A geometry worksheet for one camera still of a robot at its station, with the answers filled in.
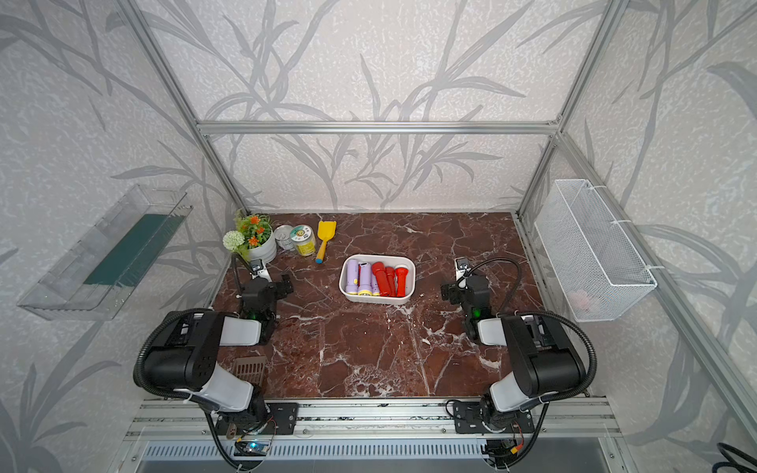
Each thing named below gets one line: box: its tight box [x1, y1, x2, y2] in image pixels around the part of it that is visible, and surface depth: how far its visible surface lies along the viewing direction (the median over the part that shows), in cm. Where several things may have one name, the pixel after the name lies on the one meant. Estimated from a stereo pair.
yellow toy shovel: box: [315, 220, 338, 265], surface depth 115 cm
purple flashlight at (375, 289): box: [370, 274, 381, 297], surface depth 95 cm
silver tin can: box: [274, 224, 296, 251], surface depth 108 cm
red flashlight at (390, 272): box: [385, 266, 397, 297], surface depth 100 cm
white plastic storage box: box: [339, 253, 417, 306], surface depth 97 cm
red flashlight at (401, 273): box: [395, 267, 410, 298], surface depth 98 cm
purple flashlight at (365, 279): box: [357, 262, 373, 296], surface depth 97 cm
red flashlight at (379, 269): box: [372, 261, 392, 297], surface depth 97 cm
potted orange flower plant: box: [221, 206, 277, 265], surface depth 97 cm
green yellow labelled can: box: [289, 224, 317, 258], surface depth 107 cm
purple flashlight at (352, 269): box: [345, 258, 359, 296], surface depth 98 cm
